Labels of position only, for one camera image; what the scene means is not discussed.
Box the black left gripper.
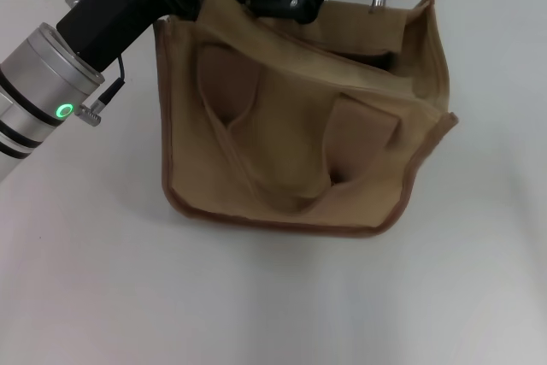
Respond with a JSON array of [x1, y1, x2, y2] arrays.
[[55, 0, 214, 74]]

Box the left arm black connector cable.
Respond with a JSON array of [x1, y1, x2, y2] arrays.
[[74, 55, 127, 127]]

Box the khaki canvas food bag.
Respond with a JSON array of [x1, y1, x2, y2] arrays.
[[152, 0, 459, 238]]

